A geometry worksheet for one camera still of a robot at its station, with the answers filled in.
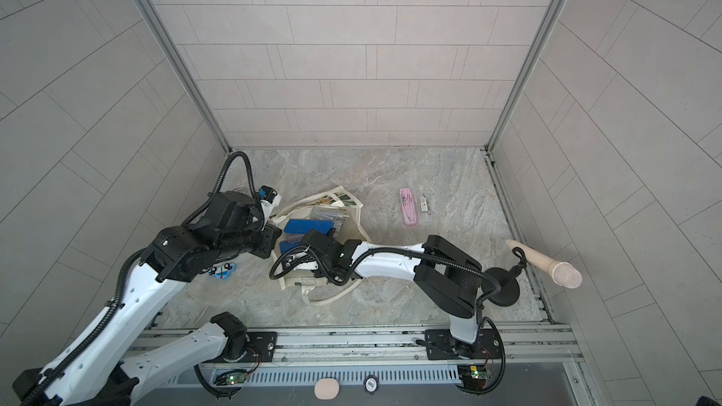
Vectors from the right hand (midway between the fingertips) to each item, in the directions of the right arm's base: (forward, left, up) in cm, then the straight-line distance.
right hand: (316, 252), depth 84 cm
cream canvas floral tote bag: (-1, -12, +14) cm, 18 cm away
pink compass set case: (+16, -31, -3) cm, 35 cm away
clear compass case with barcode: (+11, -7, +2) cm, 13 cm away
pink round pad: (-33, -5, -2) cm, 33 cm away
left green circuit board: (-30, +17, -1) cm, 34 cm away
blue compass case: (-10, +1, +24) cm, 26 cm away
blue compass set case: (-3, -1, +20) cm, 20 cm away
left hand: (-3, +3, +19) cm, 19 cm away
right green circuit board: (-33, -40, -6) cm, 52 cm away
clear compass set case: (+17, -36, -3) cm, 40 cm away
